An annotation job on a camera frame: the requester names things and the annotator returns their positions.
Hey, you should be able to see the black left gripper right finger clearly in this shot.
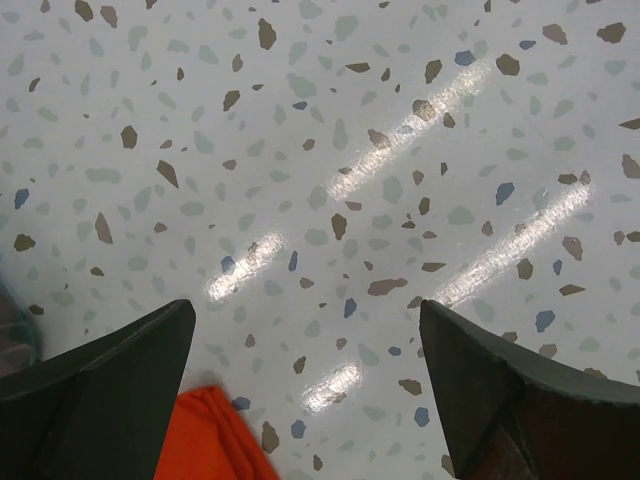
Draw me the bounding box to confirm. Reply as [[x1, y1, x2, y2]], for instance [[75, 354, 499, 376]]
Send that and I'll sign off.
[[419, 300, 639, 479]]

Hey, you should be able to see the folded orange t shirt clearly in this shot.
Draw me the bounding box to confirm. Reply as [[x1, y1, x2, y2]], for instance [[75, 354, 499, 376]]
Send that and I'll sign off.
[[154, 386, 279, 480]]

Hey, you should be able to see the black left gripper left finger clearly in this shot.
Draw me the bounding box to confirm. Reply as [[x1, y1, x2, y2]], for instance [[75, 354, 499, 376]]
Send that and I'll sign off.
[[1, 299, 195, 479]]

